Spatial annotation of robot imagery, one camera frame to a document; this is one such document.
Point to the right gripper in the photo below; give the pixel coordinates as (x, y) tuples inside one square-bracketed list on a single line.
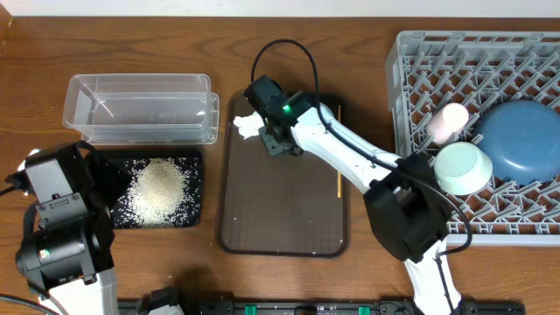
[(276, 148)]

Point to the black plastic tray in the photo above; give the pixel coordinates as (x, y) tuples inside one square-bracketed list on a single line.
[(192, 210)]

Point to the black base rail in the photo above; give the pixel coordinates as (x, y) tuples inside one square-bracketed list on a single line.
[(171, 300)]

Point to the clear plastic bin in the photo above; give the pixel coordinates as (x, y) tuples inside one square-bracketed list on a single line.
[(142, 108)]

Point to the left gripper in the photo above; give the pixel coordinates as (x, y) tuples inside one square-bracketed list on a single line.
[(108, 174)]

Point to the mint green bowl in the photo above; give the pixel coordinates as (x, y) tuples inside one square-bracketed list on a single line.
[(462, 168)]

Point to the pile of white rice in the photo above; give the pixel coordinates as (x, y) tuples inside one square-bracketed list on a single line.
[(157, 192)]

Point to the crumpled white tissue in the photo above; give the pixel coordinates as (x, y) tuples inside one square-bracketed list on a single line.
[(248, 126)]

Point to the wooden chopstick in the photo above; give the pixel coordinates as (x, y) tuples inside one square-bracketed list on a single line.
[(339, 177)]

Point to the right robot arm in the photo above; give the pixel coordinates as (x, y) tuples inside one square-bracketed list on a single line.
[(407, 213)]

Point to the dark blue plate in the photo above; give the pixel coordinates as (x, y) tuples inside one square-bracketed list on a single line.
[(522, 140)]

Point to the pink cup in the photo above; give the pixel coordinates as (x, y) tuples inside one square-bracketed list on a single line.
[(450, 119)]

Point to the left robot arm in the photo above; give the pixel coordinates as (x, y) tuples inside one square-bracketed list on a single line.
[(67, 232)]

